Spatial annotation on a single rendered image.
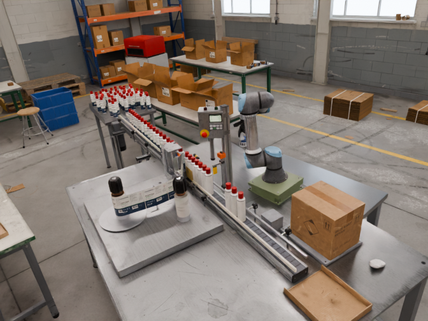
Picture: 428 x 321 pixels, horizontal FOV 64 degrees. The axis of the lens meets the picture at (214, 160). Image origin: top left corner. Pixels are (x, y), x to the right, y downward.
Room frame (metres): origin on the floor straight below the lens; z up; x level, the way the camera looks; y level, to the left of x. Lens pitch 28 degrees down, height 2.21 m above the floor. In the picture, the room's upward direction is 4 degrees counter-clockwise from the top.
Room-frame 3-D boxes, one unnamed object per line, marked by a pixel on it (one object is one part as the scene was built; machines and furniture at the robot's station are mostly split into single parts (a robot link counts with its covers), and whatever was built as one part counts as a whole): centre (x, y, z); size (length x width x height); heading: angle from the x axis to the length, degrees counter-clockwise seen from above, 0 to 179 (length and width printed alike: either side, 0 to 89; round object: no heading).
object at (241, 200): (1.69, -0.14, 0.98); 0.05 x 0.05 x 0.20
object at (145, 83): (4.86, 0.79, 0.97); 0.44 x 0.38 x 0.37; 134
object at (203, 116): (2.10, -0.01, 1.38); 0.17 x 0.10 x 0.19; 85
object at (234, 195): (1.75, -0.11, 0.98); 0.05 x 0.05 x 0.20
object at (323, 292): (1.09, -0.48, 0.85); 0.30 x 0.26 x 0.04; 30
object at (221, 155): (1.99, -0.03, 1.05); 0.10 x 0.04 x 0.33; 120
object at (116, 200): (1.82, 0.62, 1.04); 0.09 x 0.09 x 0.29
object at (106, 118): (4.06, 1.09, 0.46); 0.73 x 0.62 x 0.93; 30
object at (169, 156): (2.28, 0.30, 1.01); 0.14 x 0.13 x 0.26; 30
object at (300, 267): (1.96, 0.01, 0.86); 1.65 x 0.08 x 0.04; 30
